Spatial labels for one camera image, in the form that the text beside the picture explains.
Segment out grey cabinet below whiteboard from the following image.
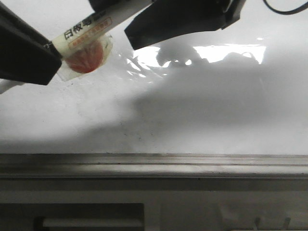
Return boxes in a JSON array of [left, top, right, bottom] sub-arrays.
[[0, 179, 308, 231]]

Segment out black cable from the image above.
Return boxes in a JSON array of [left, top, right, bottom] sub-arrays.
[[262, 0, 308, 15]]

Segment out white whiteboard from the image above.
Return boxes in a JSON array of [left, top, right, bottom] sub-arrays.
[[0, 0, 308, 155]]

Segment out grey aluminium whiteboard frame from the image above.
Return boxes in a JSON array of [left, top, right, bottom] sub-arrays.
[[0, 154, 308, 179]]

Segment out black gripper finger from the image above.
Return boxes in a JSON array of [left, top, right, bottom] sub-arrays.
[[0, 3, 62, 85], [125, 0, 245, 50]]

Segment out white black whiteboard marker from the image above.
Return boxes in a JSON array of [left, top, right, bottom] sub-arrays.
[[0, 0, 157, 94]]

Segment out red magnet taped to marker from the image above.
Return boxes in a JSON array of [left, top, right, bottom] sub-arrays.
[[57, 35, 113, 81]]

